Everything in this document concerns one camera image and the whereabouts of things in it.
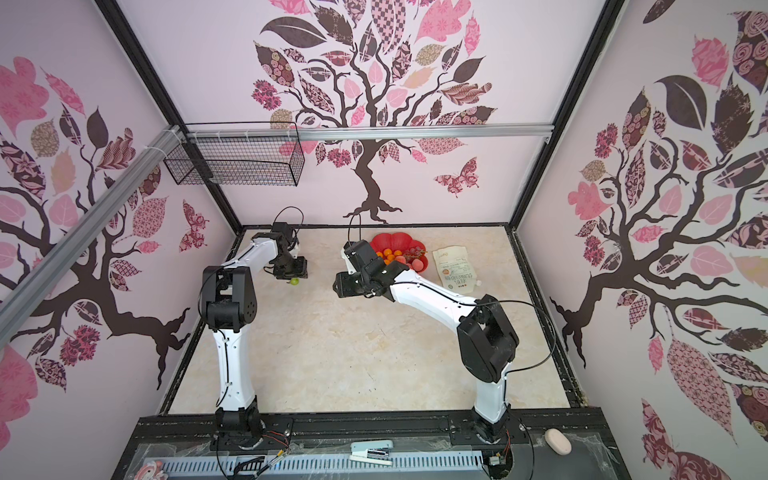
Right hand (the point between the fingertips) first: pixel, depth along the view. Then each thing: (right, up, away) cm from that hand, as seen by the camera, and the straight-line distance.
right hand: (339, 281), depth 83 cm
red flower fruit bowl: (+18, +10, +27) cm, 35 cm away
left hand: (-18, 0, +20) cm, 27 cm away
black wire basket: (-44, +46, +39) cm, 74 cm away
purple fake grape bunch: (+23, +8, +22) cm, 33 cm away
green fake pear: (-19, -2, +18) cm, 26 cm away
